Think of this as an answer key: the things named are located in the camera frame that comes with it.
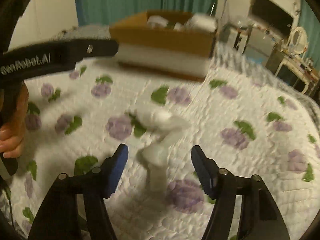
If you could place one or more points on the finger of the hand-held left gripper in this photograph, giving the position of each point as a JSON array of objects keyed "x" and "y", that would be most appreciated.
[{"x": 100, "y": 48}]

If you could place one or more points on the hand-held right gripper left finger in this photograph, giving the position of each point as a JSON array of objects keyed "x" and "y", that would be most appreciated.
[{"x": 117, "y": 170}]

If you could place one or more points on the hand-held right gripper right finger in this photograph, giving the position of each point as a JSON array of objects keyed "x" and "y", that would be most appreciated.
[{"x": 203, "y": 172}]

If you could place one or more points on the long white sock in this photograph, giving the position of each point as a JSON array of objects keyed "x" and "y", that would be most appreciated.
[{"x": 160, "y": 152}]

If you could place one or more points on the brown cardboard box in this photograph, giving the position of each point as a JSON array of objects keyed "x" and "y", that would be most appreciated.
[{"x": 162, "y": 42}]

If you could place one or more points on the small white sock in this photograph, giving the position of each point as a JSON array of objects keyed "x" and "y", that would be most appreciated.
[{"x": 178, "y": 26}]

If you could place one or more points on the person's left hand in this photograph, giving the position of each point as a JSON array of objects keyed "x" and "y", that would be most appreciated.
[{"x": 18, "y": 130}]

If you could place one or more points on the white floral quilt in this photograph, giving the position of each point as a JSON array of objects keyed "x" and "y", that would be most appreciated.
[{"x": 225, "y": 105}]

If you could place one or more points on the white suitcase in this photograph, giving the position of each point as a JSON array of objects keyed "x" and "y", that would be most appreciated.
[{"x": 228, "y": 33}]

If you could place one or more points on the white dressing table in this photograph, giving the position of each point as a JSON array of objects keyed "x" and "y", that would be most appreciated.
[{"x": 292, "y": 65}]

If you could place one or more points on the silver mini fridge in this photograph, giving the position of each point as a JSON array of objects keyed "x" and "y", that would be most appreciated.
[{"x": 258, "y": 42}]

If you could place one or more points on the white oval mirror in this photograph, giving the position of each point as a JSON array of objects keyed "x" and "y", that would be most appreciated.
[{"x": 298, "y": 38}]

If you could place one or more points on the black wall television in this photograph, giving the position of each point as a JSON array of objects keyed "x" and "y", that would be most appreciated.
[{"x": 272, "y": 15}]

